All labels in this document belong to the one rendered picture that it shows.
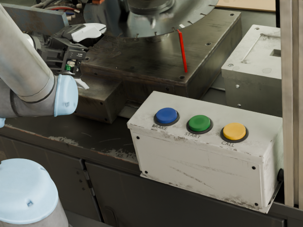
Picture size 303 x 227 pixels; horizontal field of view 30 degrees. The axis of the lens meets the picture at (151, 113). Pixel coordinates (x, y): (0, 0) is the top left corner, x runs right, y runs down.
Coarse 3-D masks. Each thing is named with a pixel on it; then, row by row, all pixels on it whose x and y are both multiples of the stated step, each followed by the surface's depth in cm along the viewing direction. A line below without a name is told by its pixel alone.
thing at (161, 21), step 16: (96, 0) 140; (112, 0) 139; (176, 0) 133; (192, 0) 132; (208, 0) 131; (96, 16) 134; (112, 16) 132; (128, 16) 131; (144, 16) 130; (160, 16) 129; (176, 16) 127; (192, 16) 126; (112, 32) 127; (128, 32) 125; (144, 32) 124; (160, 32) 123
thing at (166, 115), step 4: (164, 108) 109; (168, 108) 109; (172, 108) 109; (160, 112) 108; (164, 112) 108; (168, 112) 108; (172, 112) 108; (176, 112) 108; (156, 116) 108; (160, 116) 108; (164, 116) 107; (168, 116) 107; (172, 116) 107; (176, 116) 107; (160, 120) 107; (164, 120) 106; (168, 120) 106; (172, 120) 107
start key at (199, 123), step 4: (196, 116) 106; (200, 116) 106; (204, 116) 105; (192, 120) 105; (196, 120) 105; (200, 120) 105; (204, 120) 104; (208, 120) 104; (188, 124) 105; (192, 124) 104; (196, 124) 104; (200, 124) 104; (204, 124) 104; (208, 124) 104; (192, 128) 104; (196, 128) 103; (200, 128) 103; (204, 128) 103
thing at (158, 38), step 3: (156, 36) 138; (159, 36) 138; (162, 36) 139; (165, 36) 139; (147, 39) 140; (150, 39) 139; (153, 39) 139; (156, 39) 139; (159, 39) 139; (162, 39) 139
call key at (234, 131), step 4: (228, 124) 102; (232, 124) 102; (236, 124) 102; (240, 124) 102; (224, 128) 102; (228, 128) 102; (232, 128) 101; (236, 128) 101; (240, 128) 101; (244, 128) 101; (224, 132) 101; (228, 132) 101; (232, 132) 101; (236, 132) 100; (240, 132) 100; (244, 132) 100; (228, 136) 100; (232, 136) 100; (236, 136) 100; (240, 136) 100
